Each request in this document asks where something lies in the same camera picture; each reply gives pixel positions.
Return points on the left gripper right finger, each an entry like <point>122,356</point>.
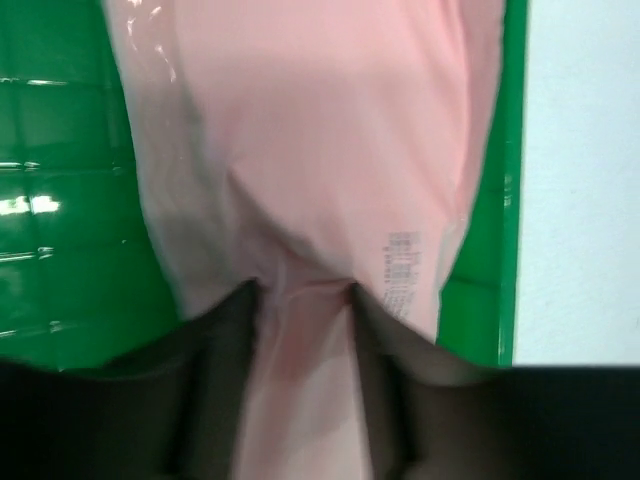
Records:
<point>430,414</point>

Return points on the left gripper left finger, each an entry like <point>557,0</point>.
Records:
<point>166,410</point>

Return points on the pink bra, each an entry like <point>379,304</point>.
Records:
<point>308,145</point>

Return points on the green plastic tray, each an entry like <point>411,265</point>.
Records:
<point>79,281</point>

